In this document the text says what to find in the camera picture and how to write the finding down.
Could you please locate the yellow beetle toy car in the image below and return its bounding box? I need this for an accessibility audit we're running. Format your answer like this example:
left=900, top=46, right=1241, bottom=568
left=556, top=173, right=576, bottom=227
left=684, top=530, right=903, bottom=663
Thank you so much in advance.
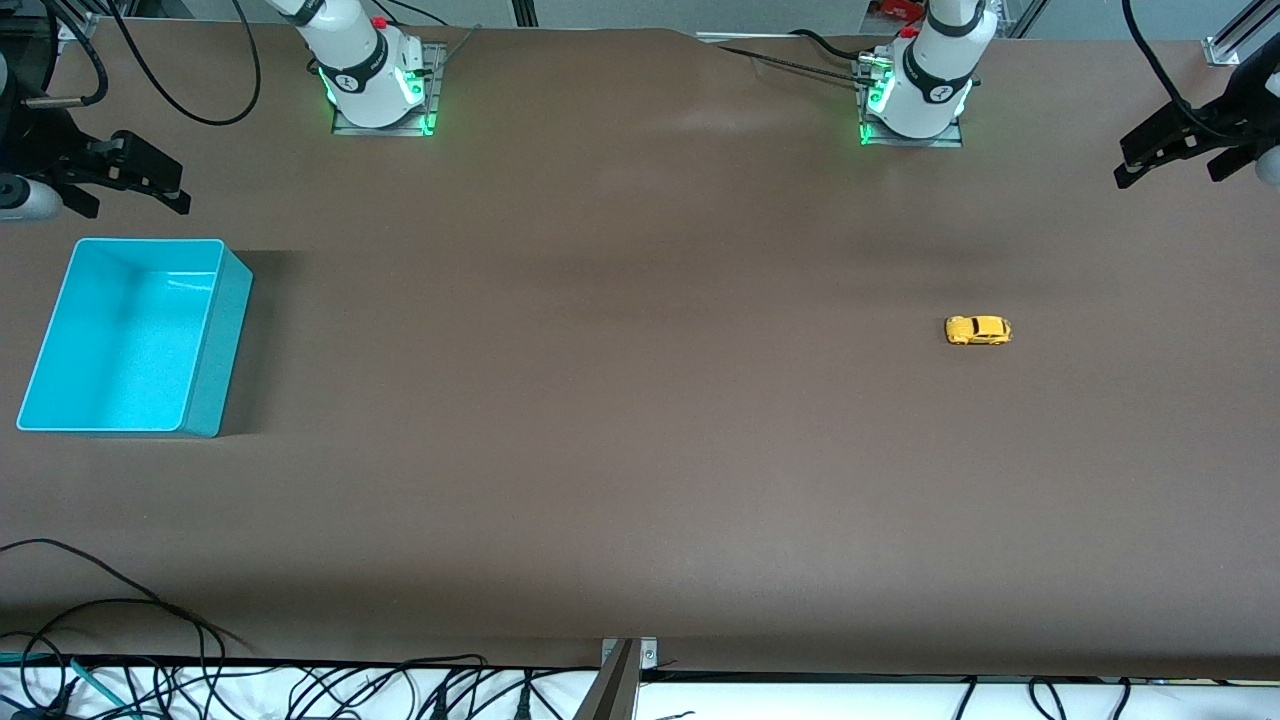
left=945, top=315, right=1013, bottom=347

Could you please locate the turquoise plastic bin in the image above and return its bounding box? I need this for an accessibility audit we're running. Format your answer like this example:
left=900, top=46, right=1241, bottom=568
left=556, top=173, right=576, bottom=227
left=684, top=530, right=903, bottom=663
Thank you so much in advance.
left=17, top=237, right=254, bottom=439

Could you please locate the brown table cover sheet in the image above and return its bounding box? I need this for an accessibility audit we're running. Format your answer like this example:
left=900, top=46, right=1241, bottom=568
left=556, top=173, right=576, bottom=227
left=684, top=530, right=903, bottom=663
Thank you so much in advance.
left=0, top=18, right=1280, bottom=683

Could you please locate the black cable with metal connector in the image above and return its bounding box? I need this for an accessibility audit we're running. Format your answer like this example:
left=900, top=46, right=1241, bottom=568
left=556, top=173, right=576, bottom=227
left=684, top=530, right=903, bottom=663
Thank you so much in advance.
left=25, top=0, right=109, bottom=109

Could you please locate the black right arm loop cable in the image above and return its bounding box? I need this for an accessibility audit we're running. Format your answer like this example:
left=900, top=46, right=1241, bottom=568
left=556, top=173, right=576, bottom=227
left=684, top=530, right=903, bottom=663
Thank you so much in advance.
left=108, top=0, right=263, bottom=127

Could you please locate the grey cable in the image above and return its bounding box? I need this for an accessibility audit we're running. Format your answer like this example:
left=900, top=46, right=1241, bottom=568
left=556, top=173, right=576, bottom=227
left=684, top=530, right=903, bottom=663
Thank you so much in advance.
left=428, top=24, right=483, bottom=76

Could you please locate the long black arc cable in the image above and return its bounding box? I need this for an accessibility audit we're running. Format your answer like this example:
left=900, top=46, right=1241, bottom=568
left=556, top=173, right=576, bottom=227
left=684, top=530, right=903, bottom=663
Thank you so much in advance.
left=0, top=538, right=256, bottom=653

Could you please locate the teal cable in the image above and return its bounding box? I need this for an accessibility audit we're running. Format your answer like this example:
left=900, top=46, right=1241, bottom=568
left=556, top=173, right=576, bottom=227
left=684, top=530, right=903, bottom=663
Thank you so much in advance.
left=0, top=650, right=141, bottom=720

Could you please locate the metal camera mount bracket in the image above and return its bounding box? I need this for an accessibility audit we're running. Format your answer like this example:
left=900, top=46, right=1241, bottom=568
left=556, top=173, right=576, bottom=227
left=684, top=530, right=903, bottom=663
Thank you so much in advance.
left=575, top=637, right=659, bottom=720

